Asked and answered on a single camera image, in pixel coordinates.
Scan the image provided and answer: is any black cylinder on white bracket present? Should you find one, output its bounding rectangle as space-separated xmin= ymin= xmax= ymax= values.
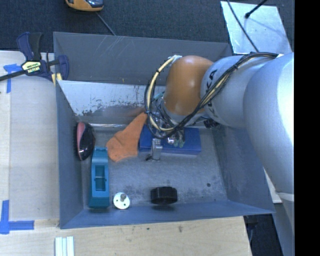
xmin=202 ymin=118 xmax=221 ymax=129

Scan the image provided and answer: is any pale wood board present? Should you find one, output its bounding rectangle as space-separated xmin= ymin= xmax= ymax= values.
xmin=8 ymin=74 xmax=61 ymax=222

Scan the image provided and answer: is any white round disc with peg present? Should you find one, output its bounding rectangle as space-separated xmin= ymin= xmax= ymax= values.
xmin=112 ymin=191 xmax=131 ymax=210

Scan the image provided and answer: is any black and pink brush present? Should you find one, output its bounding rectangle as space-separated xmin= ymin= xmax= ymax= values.
xmin=73 ymin=121 xmax=97 ymax=162

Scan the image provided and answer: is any blue flat box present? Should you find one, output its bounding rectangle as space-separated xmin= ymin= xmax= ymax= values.
xmin=138 ymin=124 xmax=202 ymax=156

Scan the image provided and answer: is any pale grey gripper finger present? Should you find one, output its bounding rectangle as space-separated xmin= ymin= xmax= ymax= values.
xmin=151 ymin=138 xmax=164 ymax=161

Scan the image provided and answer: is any orange cloth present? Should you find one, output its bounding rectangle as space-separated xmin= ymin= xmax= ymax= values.
xmin=105 ymin=112 xmax=148 ymax=163

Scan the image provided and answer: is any teal tape dispenser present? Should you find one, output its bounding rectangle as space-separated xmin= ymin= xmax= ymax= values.
xmin=88 ymin=146 xmax=111 ymax=209

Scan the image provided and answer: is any grey metal bin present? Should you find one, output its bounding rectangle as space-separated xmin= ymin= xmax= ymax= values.
xmin=52 ymin=31 xmax=276 ymax=230

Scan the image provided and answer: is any black ribbed round cap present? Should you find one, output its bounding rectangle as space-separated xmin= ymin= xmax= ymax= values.
xmin=149 ymin=186 xmax=179 ymax=205

